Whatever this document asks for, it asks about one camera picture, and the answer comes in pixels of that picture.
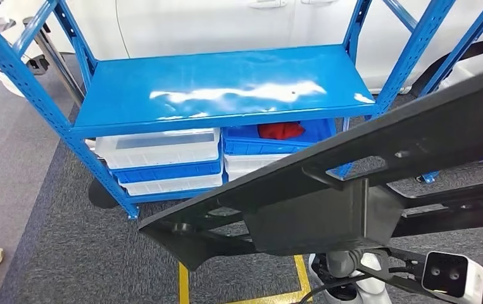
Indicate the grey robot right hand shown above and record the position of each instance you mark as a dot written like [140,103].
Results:
[338,263]

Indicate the long black frame part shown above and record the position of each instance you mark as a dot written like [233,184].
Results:
[392,138]

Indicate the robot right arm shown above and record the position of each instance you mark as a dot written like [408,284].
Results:
[375,285]

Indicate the red cloth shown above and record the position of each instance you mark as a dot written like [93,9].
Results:
[281,131]

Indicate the blue plastic bin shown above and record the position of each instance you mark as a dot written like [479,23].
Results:
[245,144]
[165,172]

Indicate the blue steel storage rack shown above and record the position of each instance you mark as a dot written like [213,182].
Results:
[463,42]
[224,84]

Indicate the translucent white plastic bin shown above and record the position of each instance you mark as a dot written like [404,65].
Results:
[157,151]

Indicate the black round base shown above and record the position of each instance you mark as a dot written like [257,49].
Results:
[100,197]

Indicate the white car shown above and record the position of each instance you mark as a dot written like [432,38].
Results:
[203,25]

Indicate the grey metal stand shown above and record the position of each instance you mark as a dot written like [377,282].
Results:
[56,63]

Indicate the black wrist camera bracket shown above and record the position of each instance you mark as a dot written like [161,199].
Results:
[400,272]

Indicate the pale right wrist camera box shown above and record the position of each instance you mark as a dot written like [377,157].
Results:
[446,275]

